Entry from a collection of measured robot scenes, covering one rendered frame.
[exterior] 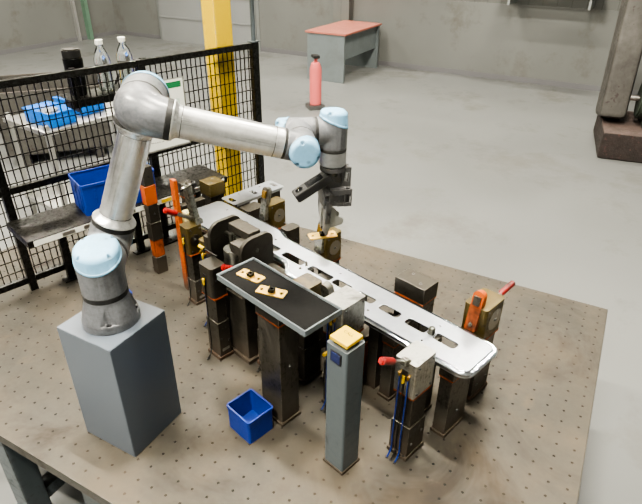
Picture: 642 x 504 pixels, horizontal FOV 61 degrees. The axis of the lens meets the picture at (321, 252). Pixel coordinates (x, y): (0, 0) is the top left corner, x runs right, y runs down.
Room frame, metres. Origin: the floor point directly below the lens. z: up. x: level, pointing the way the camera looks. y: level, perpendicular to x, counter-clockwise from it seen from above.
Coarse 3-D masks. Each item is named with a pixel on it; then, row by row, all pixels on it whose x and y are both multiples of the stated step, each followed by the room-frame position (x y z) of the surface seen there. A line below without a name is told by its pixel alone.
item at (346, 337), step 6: (342, 330) 1.08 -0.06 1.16; (348, 330) 1.08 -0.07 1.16; (354, 330) 1.08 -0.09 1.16; (330, 336) 1.06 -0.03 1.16; (336, 336) 1.05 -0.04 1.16; (342, 336) 1.06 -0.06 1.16; (348, 336) 1.06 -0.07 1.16; (354, 336) 1.06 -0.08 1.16; (360, 336) 1.06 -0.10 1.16; (336, 342) 1.04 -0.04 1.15; (342, 342) 1.03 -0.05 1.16; (348, 342) 1.03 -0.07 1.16; (354, 342) 1.04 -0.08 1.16; (348, 348) 1.02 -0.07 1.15
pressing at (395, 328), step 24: (216, 216) 2.02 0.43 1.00; (240, 216) 2.02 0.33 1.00; (288, 240) 1.82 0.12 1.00; (288, 264) 1.64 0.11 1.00; (312, 264) 1.65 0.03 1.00; (336, 264) 1.66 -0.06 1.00; (336, 288) 1.50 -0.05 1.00; (360, 288) 1.50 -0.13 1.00; (384, 288) 1.51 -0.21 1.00; (384, 312) 1.37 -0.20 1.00; (408, 312) 1.37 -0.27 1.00; (408, 336) 1.25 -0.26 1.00; (432, 336) 1.26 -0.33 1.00; (456, 336) 1.26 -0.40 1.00; (456, 360) 1.15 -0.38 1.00; (480, 360) 1.15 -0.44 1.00
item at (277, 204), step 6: (276, 198) 2.10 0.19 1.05; (282, 198) 2.10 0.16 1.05; (270, 204) 2.04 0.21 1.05; (276, 204) 2.05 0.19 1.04; (282, 204) 2.07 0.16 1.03; (270, 210) 2.03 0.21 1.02; (276, 210) 2.05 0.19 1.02; (282, 210) 2.07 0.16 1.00; (270, 216) 2.03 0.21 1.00; (276, 216) 2.05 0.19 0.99; (282, 216) 2.07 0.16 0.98; (270, 222) 2.03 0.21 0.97; (276, 222) 2.05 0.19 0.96; (282, 222) 2.07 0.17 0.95
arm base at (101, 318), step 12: (84, 300) 1.15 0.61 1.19; (108, 300) 1.14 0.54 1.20; (120, 300) 1.16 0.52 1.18; (132, 300) 1.20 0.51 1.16; (84, 312) 1.15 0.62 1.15; (96, 312) 1.13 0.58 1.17; (108, 312) 1.14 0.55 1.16; (120, 312) 1.15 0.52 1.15; (132, 312) 1.18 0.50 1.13; (84, 324) 1.14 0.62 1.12; (96, 324) 1.13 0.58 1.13; (108, 324) 1.14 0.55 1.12; (120, 324) 1.14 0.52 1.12; (132, 324) 1.16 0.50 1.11
